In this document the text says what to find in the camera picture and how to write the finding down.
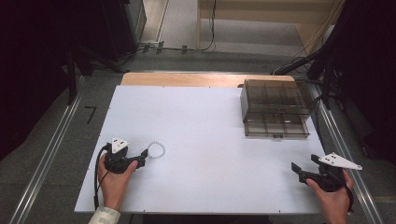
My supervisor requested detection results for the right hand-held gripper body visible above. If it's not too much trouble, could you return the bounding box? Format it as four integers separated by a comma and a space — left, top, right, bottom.
298, 151, 363, 193

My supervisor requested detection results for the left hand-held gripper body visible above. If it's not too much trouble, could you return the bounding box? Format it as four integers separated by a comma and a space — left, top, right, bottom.
104, 136, 141, 175

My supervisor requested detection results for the translucent grey drawer box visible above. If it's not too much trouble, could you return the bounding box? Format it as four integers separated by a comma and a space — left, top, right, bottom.
240, 78, 316, 125

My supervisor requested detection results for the person's right hand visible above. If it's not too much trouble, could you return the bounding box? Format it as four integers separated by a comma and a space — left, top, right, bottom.
305, 169, 355, 224

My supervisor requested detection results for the person's left hand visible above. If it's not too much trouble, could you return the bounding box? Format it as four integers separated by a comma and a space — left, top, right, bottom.
97, 154, 139, 212

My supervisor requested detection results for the black metal stand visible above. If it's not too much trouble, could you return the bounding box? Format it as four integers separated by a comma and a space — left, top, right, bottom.
64, 43, 125, 105
273, 46, 335, 110

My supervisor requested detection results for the black curtain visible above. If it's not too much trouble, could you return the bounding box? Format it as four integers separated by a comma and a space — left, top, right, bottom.
0, 0, 108, 161
323, 0, 396, 164

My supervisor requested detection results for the dark cabinet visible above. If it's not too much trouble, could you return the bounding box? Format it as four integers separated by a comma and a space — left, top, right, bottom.
92, 0, 148, 62

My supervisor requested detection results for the light wooden shelf unit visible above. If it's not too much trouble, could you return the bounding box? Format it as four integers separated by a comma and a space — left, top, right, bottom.
196, 0, 345, 55

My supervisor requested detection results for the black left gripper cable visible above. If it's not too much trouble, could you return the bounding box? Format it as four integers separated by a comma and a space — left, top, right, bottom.
93, 143, 112, 210

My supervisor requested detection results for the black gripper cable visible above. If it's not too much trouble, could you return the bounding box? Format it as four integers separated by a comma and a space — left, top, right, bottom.
342, 173, 355, 214
93, 143, 112, 210

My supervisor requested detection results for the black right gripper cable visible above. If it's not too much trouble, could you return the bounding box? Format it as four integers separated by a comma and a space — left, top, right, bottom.
342, 173, 355, 214

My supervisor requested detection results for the aluminium floor rail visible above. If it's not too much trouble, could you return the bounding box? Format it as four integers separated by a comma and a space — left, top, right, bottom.
8, 76, 88, 224
307, 83, 386, 224

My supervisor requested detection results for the black floor cable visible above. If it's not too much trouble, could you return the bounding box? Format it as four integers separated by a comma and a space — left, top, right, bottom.
118, 42, 216, 68

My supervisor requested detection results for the black hanging cable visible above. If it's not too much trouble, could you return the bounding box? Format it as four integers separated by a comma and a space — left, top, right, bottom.
199, 0, 218, 52

